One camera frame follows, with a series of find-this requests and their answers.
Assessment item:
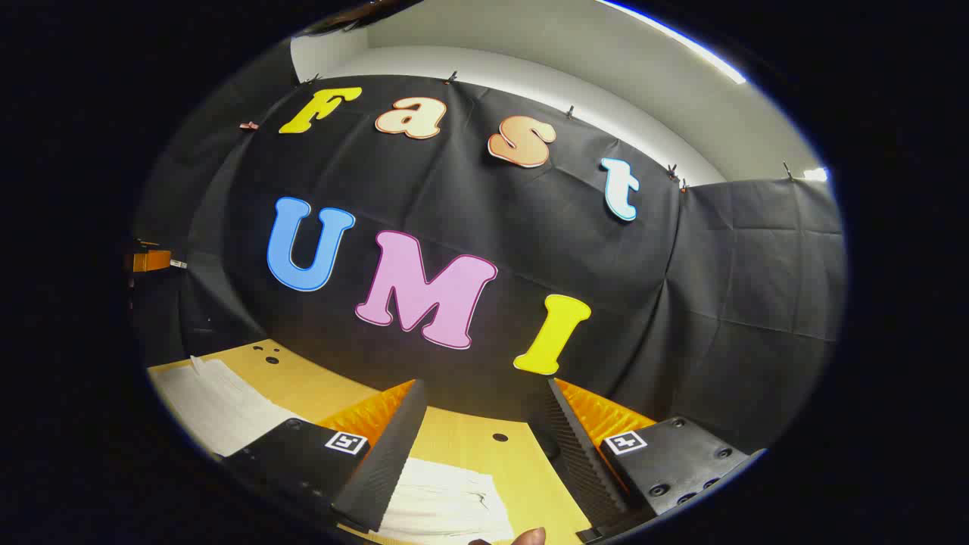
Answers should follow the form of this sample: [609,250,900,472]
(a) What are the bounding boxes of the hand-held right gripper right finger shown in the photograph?
[528,378,767,543]

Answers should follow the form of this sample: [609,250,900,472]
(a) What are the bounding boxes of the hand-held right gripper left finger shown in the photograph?
[222,379,428,533]

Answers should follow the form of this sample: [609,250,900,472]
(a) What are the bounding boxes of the white jeans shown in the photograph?
[149,354,516,545]

